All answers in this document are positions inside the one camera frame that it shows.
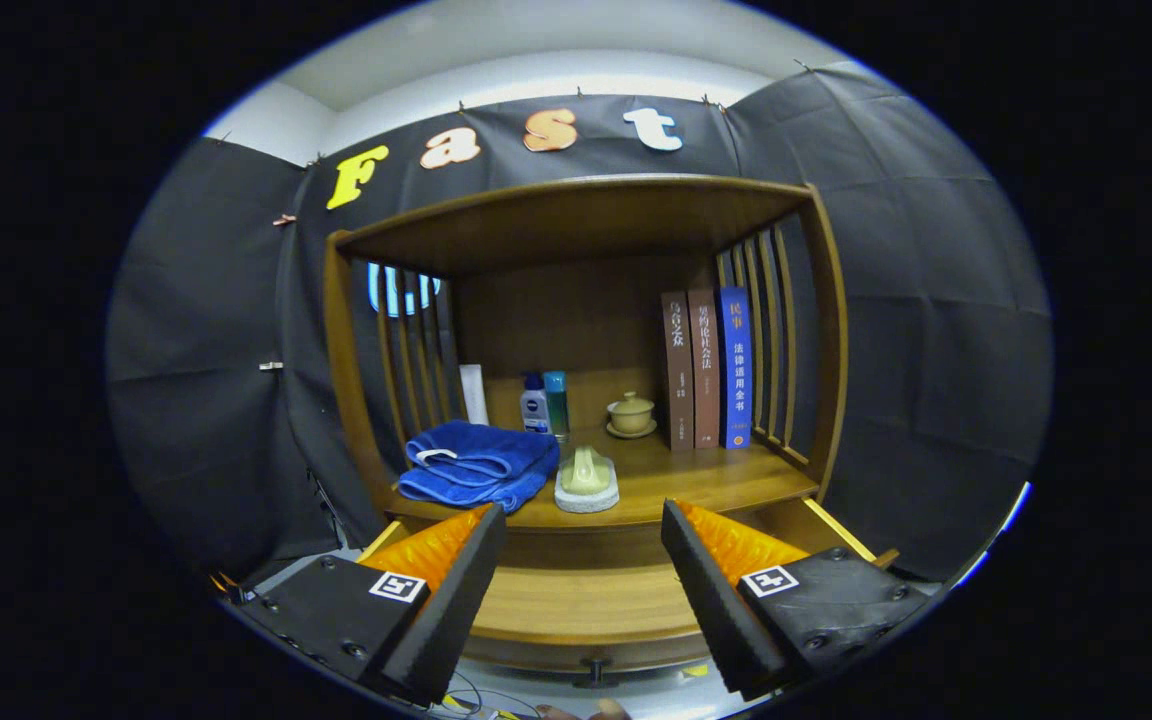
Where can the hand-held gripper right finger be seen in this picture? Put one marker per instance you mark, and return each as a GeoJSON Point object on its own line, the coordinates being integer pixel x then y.
{"type": "Point", "coordinates": [706, 600]}

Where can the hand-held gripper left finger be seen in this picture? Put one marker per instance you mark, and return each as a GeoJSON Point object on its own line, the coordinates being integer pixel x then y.
{"type": "Point", "coordinates": [451, 600]}

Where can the wooden drawer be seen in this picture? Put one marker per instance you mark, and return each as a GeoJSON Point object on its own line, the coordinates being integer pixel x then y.
{"type": "Point", "coordinates": [586, 600]}

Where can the wooden countertop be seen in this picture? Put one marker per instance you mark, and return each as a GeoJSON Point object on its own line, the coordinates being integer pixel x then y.
{"type": "Point", "coordinates": [696, 480]}

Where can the wooden cabinet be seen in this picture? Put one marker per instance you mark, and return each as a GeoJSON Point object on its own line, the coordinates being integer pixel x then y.
{"type": "Point", "coordinates": [586, 215]}

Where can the blue folded towel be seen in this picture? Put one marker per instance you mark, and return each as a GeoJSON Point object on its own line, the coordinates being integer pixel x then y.
{"type": "Point", "coordinates": [476, 465]}

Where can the tan lidded teacup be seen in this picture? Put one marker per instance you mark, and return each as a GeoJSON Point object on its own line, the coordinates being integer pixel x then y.
{"type": "Point", "coordinates": [631, 415]}

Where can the white tube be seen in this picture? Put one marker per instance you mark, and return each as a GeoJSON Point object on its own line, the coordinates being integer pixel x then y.
{"type": "Point", "coordinates": [474, 395]}

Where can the white blue lotion bottle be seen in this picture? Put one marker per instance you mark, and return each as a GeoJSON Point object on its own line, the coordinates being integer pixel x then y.
{"type": "Point", "coordinates": [535, 410]}

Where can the teal bottle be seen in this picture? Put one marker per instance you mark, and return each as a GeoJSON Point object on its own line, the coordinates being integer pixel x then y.
{"type": "Point", "coordinates": [557, 405]}

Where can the reddish brown book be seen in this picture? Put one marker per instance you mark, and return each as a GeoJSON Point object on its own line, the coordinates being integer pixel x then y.
{"type": "Point", "coordinates": [705, 370]}

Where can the dark brown book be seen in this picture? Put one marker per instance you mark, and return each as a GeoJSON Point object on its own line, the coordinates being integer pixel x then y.
{"type": "Point", "coordinates": [677, 370]}

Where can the blue book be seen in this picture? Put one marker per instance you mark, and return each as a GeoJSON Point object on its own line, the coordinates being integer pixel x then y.
{"type": "Point", "coordinates": [736, 370]}

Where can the black backdrop cloth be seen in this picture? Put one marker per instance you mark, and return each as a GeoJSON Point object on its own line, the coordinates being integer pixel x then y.
{"type": "Point", "coordinates": [936, 300]}

